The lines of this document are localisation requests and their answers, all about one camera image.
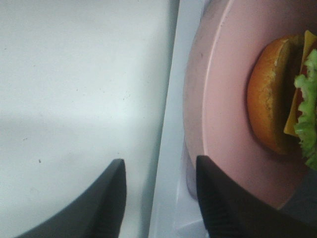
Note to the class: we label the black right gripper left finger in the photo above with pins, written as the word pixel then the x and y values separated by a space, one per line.
pixel 97 213

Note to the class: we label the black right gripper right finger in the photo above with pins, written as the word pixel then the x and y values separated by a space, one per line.
pixel 229 211

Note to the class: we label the pink plate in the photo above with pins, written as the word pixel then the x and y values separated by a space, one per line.
pixel 231 36

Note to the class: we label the burger with lettuce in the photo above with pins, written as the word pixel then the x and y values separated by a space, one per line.
pixel 282 96

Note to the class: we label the white microwave oven body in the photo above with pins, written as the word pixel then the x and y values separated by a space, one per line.
pixel 176 212

